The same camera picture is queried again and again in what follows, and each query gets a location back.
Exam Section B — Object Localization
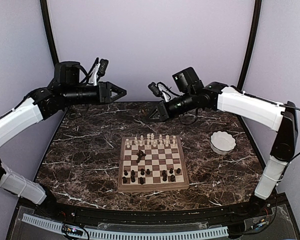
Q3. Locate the black front rail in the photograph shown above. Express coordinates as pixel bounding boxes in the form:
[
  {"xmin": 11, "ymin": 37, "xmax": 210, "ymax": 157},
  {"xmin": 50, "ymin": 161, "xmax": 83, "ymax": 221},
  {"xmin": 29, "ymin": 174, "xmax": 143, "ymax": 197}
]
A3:
[{"xmin": 72, "ymin": 206, "xmax": 233, "ymax": 225}]

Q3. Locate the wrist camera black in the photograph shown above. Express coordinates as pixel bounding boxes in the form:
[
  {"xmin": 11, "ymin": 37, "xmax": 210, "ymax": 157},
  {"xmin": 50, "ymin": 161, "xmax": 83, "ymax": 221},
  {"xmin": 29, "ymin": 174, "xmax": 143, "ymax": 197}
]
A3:
[
  {"xmin": 97, "ymin": 59, "xmax": 109, "ymax": 77},
  {"xmin": 148, "ymin": 82, "xmax": 162, "ymax": 98}
]

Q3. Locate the white bishop left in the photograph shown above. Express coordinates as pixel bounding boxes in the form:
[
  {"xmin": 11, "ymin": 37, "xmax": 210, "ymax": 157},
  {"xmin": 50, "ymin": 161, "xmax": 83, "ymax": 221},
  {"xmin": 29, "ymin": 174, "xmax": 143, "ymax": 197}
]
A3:
[{"xmin": 139, "ymin": 135, "xmax": 144, "ymax": 146}]

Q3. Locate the wooden chess board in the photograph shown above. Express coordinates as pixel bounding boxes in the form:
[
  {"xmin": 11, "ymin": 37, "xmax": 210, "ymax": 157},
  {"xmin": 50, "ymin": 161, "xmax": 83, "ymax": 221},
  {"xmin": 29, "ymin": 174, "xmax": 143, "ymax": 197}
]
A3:
[{"xmin": 117, "ymin": 134, "xmax": 190, "ymax": 193}]

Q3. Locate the left black corner post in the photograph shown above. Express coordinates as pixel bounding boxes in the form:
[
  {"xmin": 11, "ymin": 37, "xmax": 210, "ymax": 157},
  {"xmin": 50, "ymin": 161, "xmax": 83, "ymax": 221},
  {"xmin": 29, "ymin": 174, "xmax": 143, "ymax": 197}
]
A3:
[{"xmin": 39, "ymin": 0, "xmax": 59, "ymax": 66}]

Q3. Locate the white slotted cable duct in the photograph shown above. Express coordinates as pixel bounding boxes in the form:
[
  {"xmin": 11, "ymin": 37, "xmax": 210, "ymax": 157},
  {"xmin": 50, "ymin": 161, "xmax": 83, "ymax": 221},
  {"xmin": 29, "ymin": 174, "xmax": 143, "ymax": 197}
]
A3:
[{"xmin": 21, "ymin": 213, "xmax": 229, "ymax": 240}]

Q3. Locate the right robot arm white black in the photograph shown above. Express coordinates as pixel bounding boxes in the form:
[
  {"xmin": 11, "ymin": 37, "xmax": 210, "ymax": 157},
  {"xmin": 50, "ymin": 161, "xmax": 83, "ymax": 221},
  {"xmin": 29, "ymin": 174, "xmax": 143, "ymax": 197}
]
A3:
[{"xmin": 148, "ymin": 80, "xmax": 299, "ymax": 217}]

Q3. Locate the right black corner post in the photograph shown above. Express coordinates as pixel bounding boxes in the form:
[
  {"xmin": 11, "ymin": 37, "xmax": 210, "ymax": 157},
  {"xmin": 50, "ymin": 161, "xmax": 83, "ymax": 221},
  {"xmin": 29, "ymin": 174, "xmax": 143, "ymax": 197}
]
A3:
[{"xmin": 235, "ymin": 0, "xmax": 262, "ymax": 92}]

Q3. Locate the white king piece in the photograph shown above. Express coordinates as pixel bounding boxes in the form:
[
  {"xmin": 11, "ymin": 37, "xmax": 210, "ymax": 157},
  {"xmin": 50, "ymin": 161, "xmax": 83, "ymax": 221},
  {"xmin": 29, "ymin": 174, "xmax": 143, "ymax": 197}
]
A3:
[{"xmin": 146, "ymin": 133, "xmax": 151, "ymax": 145}]

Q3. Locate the white knight right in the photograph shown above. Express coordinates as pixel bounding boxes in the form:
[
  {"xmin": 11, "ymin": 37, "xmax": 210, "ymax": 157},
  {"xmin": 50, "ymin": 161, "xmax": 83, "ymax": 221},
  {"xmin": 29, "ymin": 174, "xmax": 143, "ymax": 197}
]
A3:
[{"xmin": 165, "ymin": 135, "xmax": 170, "ymax": 147}]

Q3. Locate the white scalloped bowl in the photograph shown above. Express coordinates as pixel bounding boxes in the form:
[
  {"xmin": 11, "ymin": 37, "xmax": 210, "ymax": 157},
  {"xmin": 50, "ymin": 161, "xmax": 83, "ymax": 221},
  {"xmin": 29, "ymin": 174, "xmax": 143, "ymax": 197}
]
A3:
[{"xmin": 210, "ymin": 131, "xmax": 237, "ymax": 155}]

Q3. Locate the dark piece back corner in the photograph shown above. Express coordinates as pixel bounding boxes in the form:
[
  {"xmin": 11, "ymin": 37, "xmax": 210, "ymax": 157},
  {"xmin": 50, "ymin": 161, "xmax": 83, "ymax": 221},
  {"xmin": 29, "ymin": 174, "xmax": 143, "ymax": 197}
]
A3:
[{"xmin": 122, "ymin": 176, "xmax": 128, "ymax": 183}]

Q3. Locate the white bishop right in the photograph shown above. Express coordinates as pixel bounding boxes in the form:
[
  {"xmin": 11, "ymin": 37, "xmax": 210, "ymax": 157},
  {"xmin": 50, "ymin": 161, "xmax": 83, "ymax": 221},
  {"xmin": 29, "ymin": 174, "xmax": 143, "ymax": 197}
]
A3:
[{"xmin": 159, "ymin": 134, "xmax": 163, "ymax": 146}]

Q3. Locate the white bishop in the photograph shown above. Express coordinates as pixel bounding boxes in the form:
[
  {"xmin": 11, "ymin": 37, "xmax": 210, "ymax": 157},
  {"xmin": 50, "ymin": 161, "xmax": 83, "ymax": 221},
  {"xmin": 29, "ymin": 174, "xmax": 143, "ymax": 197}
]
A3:
[
  {"xmin": 159, "ymin": 134, "xmax": 163, "ymax": 146},
  {"xmin": 139, "ymin": 135, "xmax": 144, "ymax": 146}
]

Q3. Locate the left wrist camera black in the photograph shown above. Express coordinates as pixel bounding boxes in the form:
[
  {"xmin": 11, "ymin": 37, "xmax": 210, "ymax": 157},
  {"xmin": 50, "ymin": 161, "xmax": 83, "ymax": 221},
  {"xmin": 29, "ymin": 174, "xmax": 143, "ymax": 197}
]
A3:
[{"xmin": 97, "ymin": 59, "xmax": 109, "ymax": 77}]

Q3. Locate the pile of dark chess pieces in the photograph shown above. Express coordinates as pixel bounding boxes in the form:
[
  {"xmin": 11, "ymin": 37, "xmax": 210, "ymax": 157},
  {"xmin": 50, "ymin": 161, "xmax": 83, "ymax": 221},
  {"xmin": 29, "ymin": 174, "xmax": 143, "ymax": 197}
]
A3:
[{"xmin": 136, "ymin": 149, "xmax": 146, "ymax": 163}]

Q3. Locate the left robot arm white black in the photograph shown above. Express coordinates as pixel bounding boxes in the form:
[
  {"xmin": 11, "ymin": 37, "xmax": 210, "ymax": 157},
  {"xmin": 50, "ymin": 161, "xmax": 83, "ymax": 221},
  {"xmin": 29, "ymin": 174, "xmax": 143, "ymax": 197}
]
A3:
[{"xmin": 0, "ymin": 59, "xmax": 127, "ymax": 218}]

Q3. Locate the black corner post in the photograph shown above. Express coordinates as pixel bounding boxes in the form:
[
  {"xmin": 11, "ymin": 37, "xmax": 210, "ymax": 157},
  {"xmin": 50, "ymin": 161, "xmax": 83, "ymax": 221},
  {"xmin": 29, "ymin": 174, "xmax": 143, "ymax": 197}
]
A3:
[
  {"xmin": 235, "ymin": 0, "xmax": 262, "ymax": 92},
  {"xmin": 39, "ymin": 0, "xmax": 59, "ymax": 66}
]

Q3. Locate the dark tall piece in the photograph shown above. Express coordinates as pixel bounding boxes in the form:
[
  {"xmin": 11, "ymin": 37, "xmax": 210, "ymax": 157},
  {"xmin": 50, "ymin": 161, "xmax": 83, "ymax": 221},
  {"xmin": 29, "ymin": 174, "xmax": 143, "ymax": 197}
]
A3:
[
  {"xmin": 162, "ymin": 174, "xmax": 167, "ymax": 182},
  {"xmin": 139, "ymin": 177, "xmax": 145, "ymax": 185}
]

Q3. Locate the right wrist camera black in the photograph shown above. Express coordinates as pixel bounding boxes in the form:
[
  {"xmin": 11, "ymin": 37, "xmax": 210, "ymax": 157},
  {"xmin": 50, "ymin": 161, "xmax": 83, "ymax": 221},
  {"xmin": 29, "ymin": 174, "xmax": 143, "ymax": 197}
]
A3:
[{"xmin": 148, "ymin": 82, "xmax": 162, "ymax": 98}]

